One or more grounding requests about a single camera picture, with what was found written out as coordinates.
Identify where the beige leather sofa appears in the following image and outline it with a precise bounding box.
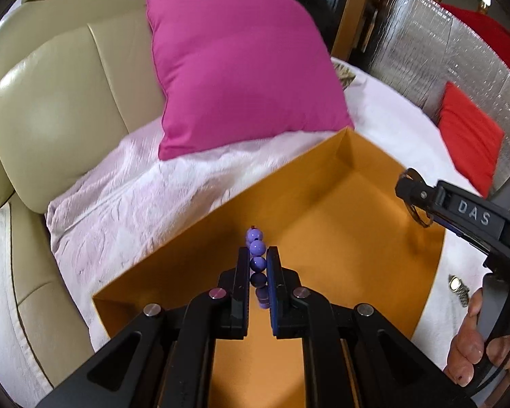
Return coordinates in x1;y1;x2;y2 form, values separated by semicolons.
0;0;222;408

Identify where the purple bead bracelet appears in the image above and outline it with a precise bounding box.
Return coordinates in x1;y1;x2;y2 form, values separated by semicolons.
245;225;269;310

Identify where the pink cushion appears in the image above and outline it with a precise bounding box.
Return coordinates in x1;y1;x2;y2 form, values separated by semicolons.
139;0;354;161

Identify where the person's right hand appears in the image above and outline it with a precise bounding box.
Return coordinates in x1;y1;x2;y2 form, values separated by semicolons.
444;289;510;386

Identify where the red cloth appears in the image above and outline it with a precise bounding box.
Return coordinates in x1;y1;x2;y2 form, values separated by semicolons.
440;2;510;92

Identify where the silver foil insulation mat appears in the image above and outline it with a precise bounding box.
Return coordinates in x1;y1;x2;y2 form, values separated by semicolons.
368;0;510;198

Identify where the red cushion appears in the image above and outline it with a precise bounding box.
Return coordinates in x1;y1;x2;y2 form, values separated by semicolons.
437;82;506;197

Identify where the beige patterned pouch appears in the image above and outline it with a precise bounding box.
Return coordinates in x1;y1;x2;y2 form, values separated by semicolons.
331;62;358;91

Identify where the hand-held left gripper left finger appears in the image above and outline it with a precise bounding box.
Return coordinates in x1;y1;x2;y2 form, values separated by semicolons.
36;246;251;408

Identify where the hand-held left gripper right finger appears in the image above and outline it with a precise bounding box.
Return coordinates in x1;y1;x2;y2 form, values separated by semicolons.
267;245;477;408

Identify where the white pink towel blanket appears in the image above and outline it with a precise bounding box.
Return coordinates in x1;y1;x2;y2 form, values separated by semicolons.
45;55;510;375

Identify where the orange cardboard box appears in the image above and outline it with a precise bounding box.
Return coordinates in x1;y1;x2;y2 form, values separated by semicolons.
91;126;447;408

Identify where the metal wristwatch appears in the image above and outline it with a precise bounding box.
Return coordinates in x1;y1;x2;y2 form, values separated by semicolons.
448;275;471;307

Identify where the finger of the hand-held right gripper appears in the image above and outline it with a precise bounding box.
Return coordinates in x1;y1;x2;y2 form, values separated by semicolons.
395;173;438;218
429;216;468;239

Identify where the wooden cabinet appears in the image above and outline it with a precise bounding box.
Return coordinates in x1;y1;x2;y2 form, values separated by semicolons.
266;0;383;58

